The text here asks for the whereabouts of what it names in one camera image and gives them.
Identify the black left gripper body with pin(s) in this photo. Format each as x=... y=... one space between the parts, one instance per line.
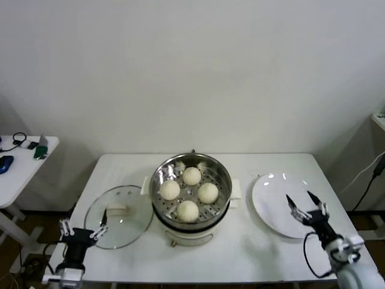
x=79 y=238

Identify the blue computer mouse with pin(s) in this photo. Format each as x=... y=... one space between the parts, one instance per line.
x=6 y=164

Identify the cream electric cooker base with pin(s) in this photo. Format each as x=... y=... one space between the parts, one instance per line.
x=189 y=236

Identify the small grey upright object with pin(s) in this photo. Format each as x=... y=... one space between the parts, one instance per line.
x=43 y=140

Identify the white side table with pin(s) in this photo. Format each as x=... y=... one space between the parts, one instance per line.
x=21 y=180

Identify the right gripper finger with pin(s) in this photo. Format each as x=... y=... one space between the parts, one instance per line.
x=299 y=215
x=322 y=208

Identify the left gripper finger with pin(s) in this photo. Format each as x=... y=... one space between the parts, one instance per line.
x=66 y=231
x=102 y=230

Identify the small white device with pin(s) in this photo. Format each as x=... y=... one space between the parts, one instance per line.
x=24 y=144

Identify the round glass pot lid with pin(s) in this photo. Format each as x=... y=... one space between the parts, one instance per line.
x=126 y=231

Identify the white steamed baozi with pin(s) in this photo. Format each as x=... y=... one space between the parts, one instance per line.
x=170 y=190
x=208 y=192
x=192 y=176
x=187 y=211

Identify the white table foot bar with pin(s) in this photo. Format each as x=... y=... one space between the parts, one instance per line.
x=377 y=219

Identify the white desk corner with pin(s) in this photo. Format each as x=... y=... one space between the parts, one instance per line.
x=379 y=120

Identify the white round plate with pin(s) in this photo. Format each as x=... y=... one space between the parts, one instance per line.
x=276 y=204

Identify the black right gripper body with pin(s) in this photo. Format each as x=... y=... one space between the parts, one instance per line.
x=322 y=224

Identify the small black device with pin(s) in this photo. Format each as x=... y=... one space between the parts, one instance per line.
x=31 y=145

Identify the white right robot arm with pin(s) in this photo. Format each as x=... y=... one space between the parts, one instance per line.
x=355 y=277

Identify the green flat object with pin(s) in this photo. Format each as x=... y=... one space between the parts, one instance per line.
x=40 y=151

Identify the perforated steel steamer basket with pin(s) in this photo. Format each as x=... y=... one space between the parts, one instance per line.
x=222 y=180

